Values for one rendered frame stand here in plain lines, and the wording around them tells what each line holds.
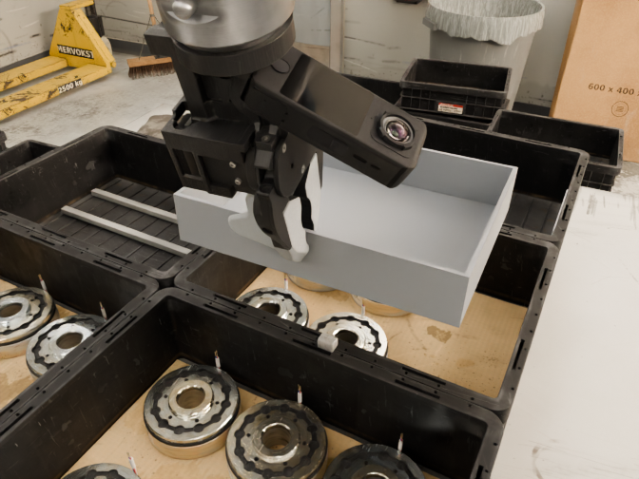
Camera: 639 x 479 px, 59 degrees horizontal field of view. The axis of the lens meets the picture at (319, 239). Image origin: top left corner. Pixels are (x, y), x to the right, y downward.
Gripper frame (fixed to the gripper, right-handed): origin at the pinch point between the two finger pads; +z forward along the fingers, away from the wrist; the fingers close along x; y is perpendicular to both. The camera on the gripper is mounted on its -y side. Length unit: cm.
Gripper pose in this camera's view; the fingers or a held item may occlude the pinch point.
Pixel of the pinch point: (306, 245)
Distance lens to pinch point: 46.9
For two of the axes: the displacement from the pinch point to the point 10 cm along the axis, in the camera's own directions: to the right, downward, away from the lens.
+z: 1.0, 6.3, 7.7
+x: -3.5, 7.5, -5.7
